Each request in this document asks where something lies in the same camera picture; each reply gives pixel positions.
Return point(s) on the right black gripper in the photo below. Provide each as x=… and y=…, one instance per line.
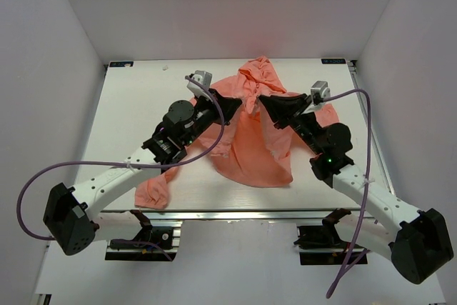
x=283, y=109

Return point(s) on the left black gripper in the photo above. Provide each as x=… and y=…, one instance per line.
x=230, y=106

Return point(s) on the salmon pink jacket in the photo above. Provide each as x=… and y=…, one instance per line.
x=251, y=151

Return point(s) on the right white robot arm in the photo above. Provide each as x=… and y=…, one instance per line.
x=416, y=242

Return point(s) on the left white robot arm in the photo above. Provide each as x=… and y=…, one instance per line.
x=74, y=215

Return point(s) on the right blue corner label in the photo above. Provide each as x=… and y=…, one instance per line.
x=333, y=61

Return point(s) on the blue corner label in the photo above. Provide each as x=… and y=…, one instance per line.
x=333, y=61
x=121, y=64

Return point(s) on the left blue corner label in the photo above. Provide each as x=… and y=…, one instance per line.
x=121, y=64

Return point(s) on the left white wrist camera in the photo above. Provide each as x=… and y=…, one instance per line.
x=199, y=83

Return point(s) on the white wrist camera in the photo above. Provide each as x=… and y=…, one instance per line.
x=319, y=93
x=199, y=83

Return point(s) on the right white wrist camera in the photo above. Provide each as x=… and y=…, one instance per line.
x=319, y=93

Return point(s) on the right aluminium rail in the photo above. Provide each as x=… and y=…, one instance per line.
x=379, y=169

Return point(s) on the aluminium rail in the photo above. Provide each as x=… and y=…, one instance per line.
x=379, y=169
x=216, y=215

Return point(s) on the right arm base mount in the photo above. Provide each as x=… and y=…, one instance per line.
x=319, y=244

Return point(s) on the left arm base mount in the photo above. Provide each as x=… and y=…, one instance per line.
x=146, y=239

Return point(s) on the front aluminium rail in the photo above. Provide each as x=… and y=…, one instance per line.
x=216, y=215

